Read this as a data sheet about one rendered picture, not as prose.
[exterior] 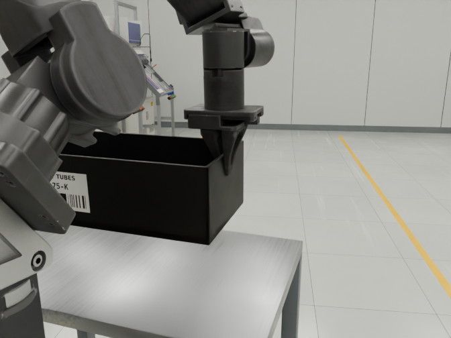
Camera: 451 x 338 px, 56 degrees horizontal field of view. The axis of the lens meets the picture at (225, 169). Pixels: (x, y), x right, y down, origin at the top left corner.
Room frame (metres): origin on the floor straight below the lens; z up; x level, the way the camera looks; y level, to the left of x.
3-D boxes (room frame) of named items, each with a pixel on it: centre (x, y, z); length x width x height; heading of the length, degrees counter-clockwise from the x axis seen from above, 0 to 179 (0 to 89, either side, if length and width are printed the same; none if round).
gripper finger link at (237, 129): (0.61, 0.01, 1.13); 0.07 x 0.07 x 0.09; 72
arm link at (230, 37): (0.61, 0.00, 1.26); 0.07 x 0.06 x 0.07; 146
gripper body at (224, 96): (0.60, 0.00, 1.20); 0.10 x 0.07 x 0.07; 72
